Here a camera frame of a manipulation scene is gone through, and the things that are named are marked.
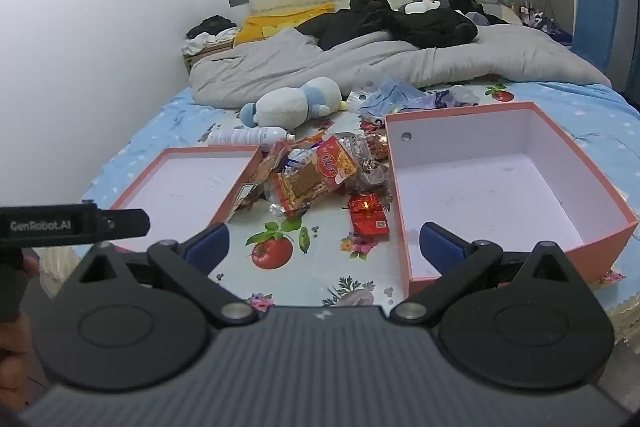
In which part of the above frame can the blue chair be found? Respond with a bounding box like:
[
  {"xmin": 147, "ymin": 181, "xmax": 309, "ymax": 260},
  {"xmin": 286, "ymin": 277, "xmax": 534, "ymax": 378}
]
[{"xmin": 570, "ymin": 0, "xmax": 621, "ymax": 75}]

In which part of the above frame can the clear packet with brown snack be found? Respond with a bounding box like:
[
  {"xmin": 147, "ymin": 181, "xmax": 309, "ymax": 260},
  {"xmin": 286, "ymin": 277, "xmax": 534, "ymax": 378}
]
[{"xmin": 357, "ymin": 131, "xmax": 392, "ymax": 162}]

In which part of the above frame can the dark crumpled plastic bag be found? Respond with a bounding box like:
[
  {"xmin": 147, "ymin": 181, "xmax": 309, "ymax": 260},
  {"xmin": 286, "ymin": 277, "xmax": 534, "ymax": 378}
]
[{"xmin": 425, "ymin": 84, "xmax": 483, "ymax": 108}]

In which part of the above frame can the group of small bottles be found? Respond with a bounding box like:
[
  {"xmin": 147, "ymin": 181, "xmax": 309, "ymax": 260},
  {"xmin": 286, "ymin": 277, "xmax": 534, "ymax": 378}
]
[{"xmin": 505, "ymin": 0, "xmax": 557, "ymax": 30}]

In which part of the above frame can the red gold snack packet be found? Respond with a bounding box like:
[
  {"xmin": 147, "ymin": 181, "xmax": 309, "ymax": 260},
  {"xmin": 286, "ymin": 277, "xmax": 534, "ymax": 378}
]
[{"xmin": 348, "ymin": 193, "xmax": 391, "ymax": 237}]

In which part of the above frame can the yellow pillow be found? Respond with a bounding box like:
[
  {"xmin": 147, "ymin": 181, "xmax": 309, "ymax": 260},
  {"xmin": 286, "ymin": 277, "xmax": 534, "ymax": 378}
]
[{"xmin": 234, "ymin": 3, "xmax": 336, "ymax": 46}]

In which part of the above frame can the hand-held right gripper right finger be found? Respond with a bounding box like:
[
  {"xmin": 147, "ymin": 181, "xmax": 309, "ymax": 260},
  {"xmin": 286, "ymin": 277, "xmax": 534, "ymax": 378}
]
[{"xmin": 390, "ymin": 222, "xmax": 583, "ymax": 323}]

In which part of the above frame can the white spray bottle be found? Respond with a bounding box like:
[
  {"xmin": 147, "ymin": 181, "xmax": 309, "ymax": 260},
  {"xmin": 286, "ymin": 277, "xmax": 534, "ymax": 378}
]
[{"xmin": 206, "ymin": 126, "xmax": 297, "ymax": 146}]

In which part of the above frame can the black and white clothes pile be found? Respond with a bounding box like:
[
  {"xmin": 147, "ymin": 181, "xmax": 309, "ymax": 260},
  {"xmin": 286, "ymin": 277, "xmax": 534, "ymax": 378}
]
[{"xmin": 182, "ymin": 14, "xmax": 240, "ymax": 55}]

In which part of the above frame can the red orange snack packet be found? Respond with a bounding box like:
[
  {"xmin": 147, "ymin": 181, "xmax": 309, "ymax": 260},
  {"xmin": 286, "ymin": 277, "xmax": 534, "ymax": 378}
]
[{"xmin": 259, "ymin": 141, "xmax": 292, "ymax": 186}]

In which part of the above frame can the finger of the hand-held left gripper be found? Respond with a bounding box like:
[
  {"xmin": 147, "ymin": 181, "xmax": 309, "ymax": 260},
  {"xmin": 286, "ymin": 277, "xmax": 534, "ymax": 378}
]
[{"xmin": 97, "ymin": 208, "xmax": 151, "ymax": 239}]

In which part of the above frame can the pink cardboard box lid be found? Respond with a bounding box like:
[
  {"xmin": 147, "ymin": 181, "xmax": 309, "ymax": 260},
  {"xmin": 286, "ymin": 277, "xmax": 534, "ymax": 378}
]
[{"xmin": 107, "ymin": 145, "xmax": 263, "ymax": 255}]

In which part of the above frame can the blue white snack packet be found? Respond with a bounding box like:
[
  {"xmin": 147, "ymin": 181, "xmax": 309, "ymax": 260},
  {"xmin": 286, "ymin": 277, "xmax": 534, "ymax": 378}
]
[{"xmin": 285, "ymin": 148, "xmax": 317, "ymax": 168}]

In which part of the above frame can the black clothing pile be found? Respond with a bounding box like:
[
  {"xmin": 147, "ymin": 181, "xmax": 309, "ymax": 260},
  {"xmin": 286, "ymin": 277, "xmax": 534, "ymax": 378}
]
[{"xmin": 295, "ymin": 0, "xmax": 511, "ymax": 50}]

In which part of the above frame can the clear blue plastic bag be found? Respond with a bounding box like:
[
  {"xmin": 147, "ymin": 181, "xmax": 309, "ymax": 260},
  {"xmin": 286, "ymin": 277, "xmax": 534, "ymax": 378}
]
[{"xmin": 346, "ymin": 76, "xmax": 432, "ymax": 115}]

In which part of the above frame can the small silver snack packet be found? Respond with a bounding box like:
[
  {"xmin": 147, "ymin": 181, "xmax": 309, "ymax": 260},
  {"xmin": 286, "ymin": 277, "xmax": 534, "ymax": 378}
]
[{"xmin": 234, "ymin": 183, "xmax": 267, "ymax": 214}]

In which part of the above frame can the small white grey plush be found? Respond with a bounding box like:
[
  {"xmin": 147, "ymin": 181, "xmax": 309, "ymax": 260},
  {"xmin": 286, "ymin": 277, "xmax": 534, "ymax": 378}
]
[{"xmin": 404, "ymin": 0, "xmax": 453, "ymax": 15}]

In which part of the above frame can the white and blue plush toy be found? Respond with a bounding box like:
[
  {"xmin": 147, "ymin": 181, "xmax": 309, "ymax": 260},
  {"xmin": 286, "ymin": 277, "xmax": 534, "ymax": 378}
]
[{"xmin": 239, "ymin": 77, "xmax": 348, "ymax": 130}]

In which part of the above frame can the orange strips packet red label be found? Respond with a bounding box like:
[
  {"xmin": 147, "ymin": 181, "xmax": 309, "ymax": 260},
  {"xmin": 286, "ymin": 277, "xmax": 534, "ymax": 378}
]
[{"xmin": 272, "ymin": 137, "xmax": 359, "ymax": 221}]

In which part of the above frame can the person's left hand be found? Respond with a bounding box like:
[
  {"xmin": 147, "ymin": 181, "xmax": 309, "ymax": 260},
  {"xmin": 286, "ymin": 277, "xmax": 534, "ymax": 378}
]
[{"xmin": 0, "ymin": 254, "xmax": 42, "ymax": 388}]

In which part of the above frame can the brown cardboard box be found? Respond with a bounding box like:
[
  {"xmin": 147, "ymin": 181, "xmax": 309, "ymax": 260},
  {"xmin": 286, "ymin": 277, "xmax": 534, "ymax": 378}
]
[{"xmin": 181, "ymin": 39, "xmax": 236, "ymax": 75}]

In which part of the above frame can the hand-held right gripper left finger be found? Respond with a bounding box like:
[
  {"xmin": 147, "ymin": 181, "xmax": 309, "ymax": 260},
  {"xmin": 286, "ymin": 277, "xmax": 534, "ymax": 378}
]
[{"xmin": 62, "ymin": 223, "xmax": 258, "ymax": 328}]

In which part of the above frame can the grey quilt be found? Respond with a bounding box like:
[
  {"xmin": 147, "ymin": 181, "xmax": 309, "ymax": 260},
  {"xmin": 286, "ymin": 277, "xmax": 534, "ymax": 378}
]
[{"xmin": 189, "ymin": 24, "xmax": 613, "ymax": 108}]

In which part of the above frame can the deep pink cardboard box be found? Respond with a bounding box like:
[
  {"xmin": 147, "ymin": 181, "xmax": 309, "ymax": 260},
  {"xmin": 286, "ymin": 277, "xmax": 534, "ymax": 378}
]
[{"xmin": 384, "ymin": 102, "xmax": 640, "ymax": 299}]

